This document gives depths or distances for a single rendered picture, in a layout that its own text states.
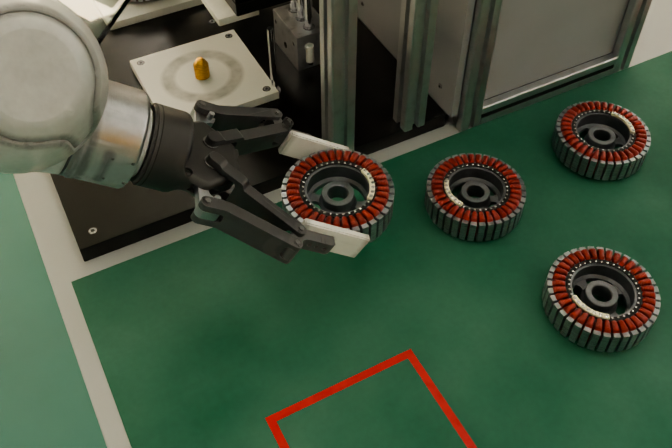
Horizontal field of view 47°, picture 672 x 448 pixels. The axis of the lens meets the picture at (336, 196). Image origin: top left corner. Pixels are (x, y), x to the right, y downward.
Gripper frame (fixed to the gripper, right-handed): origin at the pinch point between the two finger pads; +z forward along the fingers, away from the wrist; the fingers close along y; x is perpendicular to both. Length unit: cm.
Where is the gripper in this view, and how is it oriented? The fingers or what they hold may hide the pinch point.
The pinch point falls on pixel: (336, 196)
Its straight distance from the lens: 78.0
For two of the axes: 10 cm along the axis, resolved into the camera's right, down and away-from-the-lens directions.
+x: 5.0, -6.3, -6.0
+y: 1.5, 7.4, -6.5
